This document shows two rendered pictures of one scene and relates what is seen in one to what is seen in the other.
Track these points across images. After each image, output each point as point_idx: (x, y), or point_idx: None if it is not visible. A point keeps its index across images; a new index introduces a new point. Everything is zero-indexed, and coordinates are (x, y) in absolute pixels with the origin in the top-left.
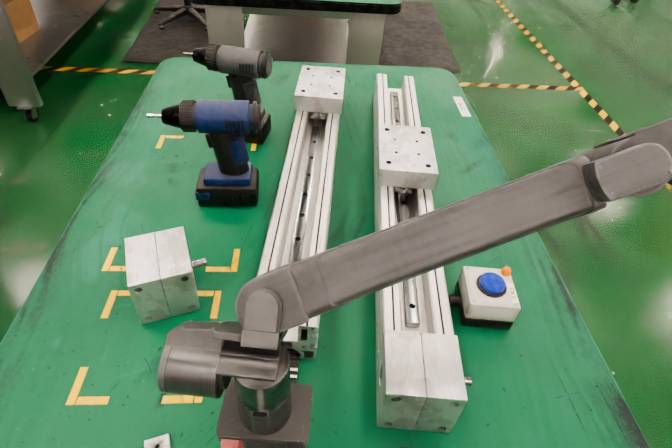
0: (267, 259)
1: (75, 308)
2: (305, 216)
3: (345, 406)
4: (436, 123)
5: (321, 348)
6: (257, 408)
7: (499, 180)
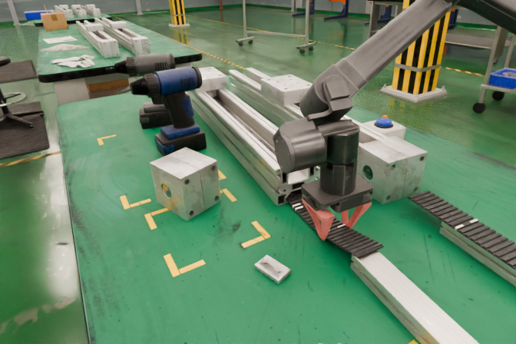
0: (256, 145)
1: (124, 232)
2: (253, 132)
3: None
4: None
5: None
6: (350, 158)
7: None
